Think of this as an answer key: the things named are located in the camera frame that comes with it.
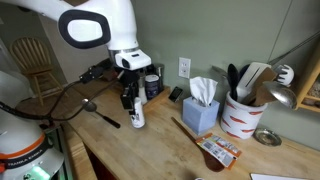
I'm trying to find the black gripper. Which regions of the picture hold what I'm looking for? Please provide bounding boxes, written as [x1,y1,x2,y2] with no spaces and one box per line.
[114,67,141,111]

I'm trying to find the white container with label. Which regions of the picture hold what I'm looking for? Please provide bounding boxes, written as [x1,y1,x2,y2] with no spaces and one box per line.
[129,97,147,129]

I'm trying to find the blue tissue box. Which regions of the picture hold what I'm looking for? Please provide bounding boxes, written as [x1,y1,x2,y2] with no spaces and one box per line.
[181,76,221,136]

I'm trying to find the white salt shaker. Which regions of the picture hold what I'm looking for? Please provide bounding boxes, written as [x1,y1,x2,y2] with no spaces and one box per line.
[138,77,149,105]

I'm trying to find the blue labelled can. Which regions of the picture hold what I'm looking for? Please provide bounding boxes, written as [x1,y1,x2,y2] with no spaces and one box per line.
[144,74,161,100]

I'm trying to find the dark wooden block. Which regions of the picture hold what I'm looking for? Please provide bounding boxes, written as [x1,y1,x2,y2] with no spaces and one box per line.
[101,68,120,83]

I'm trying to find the black capped bottle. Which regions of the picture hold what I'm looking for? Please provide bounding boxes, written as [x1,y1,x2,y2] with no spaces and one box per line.
[146,64,156,76]

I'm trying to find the tall steel shaker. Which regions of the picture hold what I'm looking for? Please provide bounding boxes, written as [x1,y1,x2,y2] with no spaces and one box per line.
[154,63,166,94]

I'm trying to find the small black device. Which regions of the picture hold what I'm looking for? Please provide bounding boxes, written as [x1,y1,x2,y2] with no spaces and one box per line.
[168,86,184,103]

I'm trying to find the long wooden spoon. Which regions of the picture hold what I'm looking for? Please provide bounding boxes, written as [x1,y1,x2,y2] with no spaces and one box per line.
[171,116,226,173]

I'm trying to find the black spatula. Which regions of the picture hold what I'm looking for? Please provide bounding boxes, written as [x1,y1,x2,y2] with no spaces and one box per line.
[227,63,240,102]

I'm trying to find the orange white packet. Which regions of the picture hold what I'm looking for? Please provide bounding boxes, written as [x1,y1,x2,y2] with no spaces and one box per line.
[195,133,243,170]

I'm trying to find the wooden chair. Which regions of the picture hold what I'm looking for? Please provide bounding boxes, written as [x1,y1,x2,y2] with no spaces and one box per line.
[9,36,69,107]

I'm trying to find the white crock orange marks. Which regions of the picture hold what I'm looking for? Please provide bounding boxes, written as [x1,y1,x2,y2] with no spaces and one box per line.
[219,91,269,140]

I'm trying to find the white plastic spatula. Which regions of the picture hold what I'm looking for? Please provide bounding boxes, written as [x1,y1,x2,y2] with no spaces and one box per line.
[236,61,272,103]

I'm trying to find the wooden spatula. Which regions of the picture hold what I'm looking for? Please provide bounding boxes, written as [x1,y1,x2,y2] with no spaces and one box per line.
[240,68,278,107]

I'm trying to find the small metal lid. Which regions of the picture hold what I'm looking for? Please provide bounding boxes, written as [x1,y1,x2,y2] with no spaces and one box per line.
[253,128,283,148]

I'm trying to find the metal ladle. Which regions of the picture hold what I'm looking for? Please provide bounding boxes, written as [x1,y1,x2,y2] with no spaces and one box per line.
[244,81,298,110]

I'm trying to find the white slotted spoon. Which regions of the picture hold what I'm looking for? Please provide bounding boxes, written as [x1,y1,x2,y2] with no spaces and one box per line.
[275,64,295,87]

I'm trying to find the white paper sheet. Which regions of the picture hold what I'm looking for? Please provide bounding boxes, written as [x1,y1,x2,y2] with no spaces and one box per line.
[249,173,308,180]

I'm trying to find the grey metal rod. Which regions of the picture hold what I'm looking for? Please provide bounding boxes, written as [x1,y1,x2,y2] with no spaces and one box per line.
[268,31,320,66]

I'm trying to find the metal spoon black handle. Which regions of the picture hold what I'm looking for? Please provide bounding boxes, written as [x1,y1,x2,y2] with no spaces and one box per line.
[81,98,122,130]

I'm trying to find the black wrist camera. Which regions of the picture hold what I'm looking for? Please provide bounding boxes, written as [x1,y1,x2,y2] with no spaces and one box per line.
[78,59,112,85]

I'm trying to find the white wall outlet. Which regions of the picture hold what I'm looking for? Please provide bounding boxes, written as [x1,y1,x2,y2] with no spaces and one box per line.
[178,57,192,80]

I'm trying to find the thin wall wire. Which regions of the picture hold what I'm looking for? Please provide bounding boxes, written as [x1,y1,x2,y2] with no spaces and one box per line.
[268,0,294,64]

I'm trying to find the wooden wall shelf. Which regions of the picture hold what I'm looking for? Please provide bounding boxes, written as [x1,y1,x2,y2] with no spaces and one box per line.
[294,46,320,114]

